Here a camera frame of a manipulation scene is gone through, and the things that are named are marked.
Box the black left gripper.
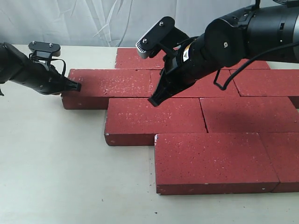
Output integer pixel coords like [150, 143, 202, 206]
[10, 61, 81, 95]

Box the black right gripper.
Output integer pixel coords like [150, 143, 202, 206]
[148, 36, 223, 107]

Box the red top brick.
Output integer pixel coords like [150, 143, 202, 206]
[61, 69, 151, 110]

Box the red moved brick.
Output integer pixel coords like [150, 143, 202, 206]
[150, 70, 240, 98]
[104, 98, 207, 146]

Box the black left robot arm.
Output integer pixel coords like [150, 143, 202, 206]
[0, 41, 81, 95]

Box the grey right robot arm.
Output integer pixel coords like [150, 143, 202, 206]
[147, 0, 299, 106]

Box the red back left brick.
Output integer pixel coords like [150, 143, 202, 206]
[115, 48, 164, 70]

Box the red lower middle right brick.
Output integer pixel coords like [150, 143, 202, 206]
[200, 97, 299, 133]

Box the red front left brick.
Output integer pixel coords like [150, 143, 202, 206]
[155, 133, 279, 195]

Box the red back right brick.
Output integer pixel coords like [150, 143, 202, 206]
[223, 59, 270, 70]

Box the red front right brick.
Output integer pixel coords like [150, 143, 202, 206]
[259, 133, 299, 193]

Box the grey fabric backdrop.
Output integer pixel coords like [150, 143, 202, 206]
[0, 0, 253, 47]

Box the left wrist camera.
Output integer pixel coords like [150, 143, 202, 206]
[28, 41, 61, 62]

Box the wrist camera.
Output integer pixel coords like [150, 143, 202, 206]
[135, 16, 189, 59]
[28, 41, 61, 62]

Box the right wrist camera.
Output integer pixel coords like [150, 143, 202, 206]
[135, 16, 189, 59]

